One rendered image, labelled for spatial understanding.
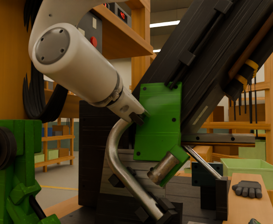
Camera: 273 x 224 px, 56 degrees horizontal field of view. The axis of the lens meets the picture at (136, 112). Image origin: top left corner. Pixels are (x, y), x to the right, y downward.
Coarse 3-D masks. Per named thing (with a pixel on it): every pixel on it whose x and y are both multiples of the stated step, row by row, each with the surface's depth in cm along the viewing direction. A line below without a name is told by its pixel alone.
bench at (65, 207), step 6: (180, 174) 144; (186, 174) 144; (72, 198) 98; (60, 204) 90; (66, 204) 90; (72, 204) 90; (78, 204) 90; (48, 210) 84; (54, 210) 84; (60, 210) 84; (66, 210) 84; (72, 210) 84; (60, 216) 79
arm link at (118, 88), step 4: (120, 76) 49; (120, 80) 49; (116, 84) 47; (120, 84) 48; (116, 88) 48; (120, 88) 49; (112, 92) 47; (116, 92) 48; (108, 96) 47; (112, 96) 47; (116, 96) 48; (104, 100) 48; (108, 100) 48; (92, 104) 49; (96, 104) 48; (100, 104) 48; (104, 104) 49
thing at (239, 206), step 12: (240, 180) 119; (252, 180) 119; (264, 192) 99; (240, 204) 84; (252, 204) 84; (264, 204) 84; (228, 216) 73; (240, 216) 73; (252, 216) 73; (264, 216) 73
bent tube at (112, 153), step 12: (144, 108) 67; (120, 120) 65; (120, 132) 65; (108, 144) 64; (108, 156) 63; (120, 168) 61; (120, 180) 61; (132, 180) 59; (132, 192) 58; (144, 192) 58; (144, 204) 56; (156, 204) 56; (156, 216) 55
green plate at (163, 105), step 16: (144, 96) 70; (160, 96) 68; (176, 96) 67; (160, 112) 67; (176, 112) 65; (144, 128) 67; (160, 128) 66; (176, 128) 64; (144, 144) 66; (160, 144) 64; (144, 160) 65; (160, 160) 63
